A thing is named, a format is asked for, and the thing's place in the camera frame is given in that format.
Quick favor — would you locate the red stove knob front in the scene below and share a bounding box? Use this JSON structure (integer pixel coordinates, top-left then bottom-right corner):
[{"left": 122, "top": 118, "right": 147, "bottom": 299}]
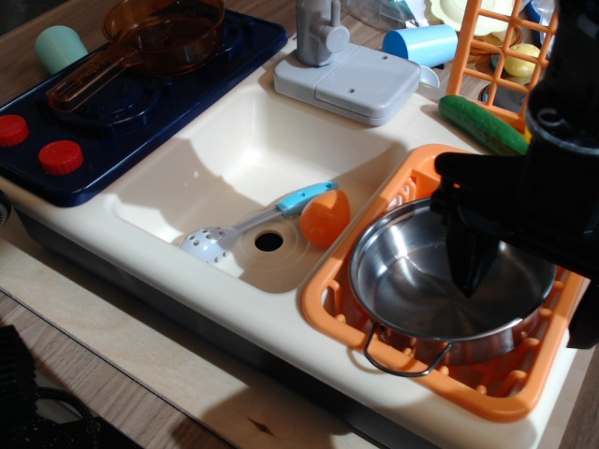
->
[{"left": 37, "top": 140, "right": 84, "bottom": 176}]

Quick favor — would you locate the mint green cup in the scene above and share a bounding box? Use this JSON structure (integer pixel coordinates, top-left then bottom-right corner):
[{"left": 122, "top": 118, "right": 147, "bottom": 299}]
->
[{"left": 34, "top": 25, "right": 88, "bottom": 75}]

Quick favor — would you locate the stainless steel pan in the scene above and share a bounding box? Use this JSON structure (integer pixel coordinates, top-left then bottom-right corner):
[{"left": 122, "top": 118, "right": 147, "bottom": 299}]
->
[{"left": 348, "top": 198, "right": 557, "bottom": 378}]

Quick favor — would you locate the yellow toy lemon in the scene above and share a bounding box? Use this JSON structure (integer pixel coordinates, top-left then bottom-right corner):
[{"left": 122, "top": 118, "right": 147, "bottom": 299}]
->
[{"left": 504, "top": 43, "right": 540, "bottom": 78}]

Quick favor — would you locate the green toy cucumber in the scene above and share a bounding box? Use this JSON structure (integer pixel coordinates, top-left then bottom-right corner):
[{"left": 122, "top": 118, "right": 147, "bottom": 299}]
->
[{"left": 438, "top": 95, "right": 529, "bottom": 156}]

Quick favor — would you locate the grey toy faucet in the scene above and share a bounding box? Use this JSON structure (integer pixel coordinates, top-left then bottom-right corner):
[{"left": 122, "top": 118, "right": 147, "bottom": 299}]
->
[{"left": 274, "top": 1, "right": 421, "bottom": 126}]

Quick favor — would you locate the orange plastic egg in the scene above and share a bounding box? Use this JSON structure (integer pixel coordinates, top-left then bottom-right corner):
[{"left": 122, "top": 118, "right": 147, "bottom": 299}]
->
[{"left": 299, "top": 189, "right": 351, "bottom": 247}]

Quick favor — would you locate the slotted spoon blue handle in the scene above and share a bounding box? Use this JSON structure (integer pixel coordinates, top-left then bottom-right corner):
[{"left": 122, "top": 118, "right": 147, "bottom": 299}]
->
[{"left": 178, "top": 181, "right": 339, "bottom": 265}]

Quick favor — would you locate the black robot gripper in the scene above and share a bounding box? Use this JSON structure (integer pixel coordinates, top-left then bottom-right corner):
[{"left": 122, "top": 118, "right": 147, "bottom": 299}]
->
[{"left": 431, "top": 138, "right": 598, "bottom": 350}]

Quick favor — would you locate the light blue cup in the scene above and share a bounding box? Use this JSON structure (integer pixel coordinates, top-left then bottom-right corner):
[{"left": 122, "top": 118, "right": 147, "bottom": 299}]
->
[{"left": 382, "top": 24, "right": 458, "bottom": 67}]

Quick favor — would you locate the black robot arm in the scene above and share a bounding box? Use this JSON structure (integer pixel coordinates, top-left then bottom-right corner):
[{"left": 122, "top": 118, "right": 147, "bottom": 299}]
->
[{"left": 431, "top": 1, "right": 598, "bottom": 349}]

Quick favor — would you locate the red stove knob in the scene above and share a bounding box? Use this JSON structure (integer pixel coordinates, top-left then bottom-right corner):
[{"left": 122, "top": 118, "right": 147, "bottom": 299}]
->
[
  {"left": 0, "top": 114, "right": 30, "bottom": 148},
  {"left": 37, "top": 140, "right": 84, "bottom": 176}
]

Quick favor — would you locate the cream toy sink unit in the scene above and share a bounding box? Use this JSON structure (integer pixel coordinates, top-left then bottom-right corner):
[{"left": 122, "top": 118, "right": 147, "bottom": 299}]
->
[{"left": 1, "top": 63, "right": 585, "bottom": 448}]

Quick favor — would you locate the orange plastic drying rack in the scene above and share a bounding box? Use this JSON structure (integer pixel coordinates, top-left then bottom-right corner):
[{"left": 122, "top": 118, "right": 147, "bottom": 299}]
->
[{"left": 302, "top": 144, "right": 586, "bottom": 423}]

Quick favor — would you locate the dark blue toy stovetop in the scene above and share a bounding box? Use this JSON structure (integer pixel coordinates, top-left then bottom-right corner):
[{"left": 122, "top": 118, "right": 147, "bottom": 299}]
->
[{"left": 1, "top": 10, "right": 287, "bottom": 207}]

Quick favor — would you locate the amber transparent saucepan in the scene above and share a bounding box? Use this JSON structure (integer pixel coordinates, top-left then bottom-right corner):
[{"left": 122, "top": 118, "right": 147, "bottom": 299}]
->
[{"left": 46, "top": 0, "right": 225, "bottom": 112}]

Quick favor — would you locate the orange wire basket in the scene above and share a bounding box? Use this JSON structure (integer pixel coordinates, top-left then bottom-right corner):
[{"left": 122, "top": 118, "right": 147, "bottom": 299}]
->
[{"left": 446, "top": 1, "right": 558, "bottom": 133}]

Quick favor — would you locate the pale yellow plate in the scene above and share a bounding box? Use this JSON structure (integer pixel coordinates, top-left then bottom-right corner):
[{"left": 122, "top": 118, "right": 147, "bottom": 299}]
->
[{"left": 430, "top": 0, "right": 514, "bottom": 36}]

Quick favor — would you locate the red stove knob rear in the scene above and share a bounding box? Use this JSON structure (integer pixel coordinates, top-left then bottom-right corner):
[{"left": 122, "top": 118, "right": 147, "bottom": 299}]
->
[{"left": 0, "top": 114, "right": 30, "bottom": 148}]

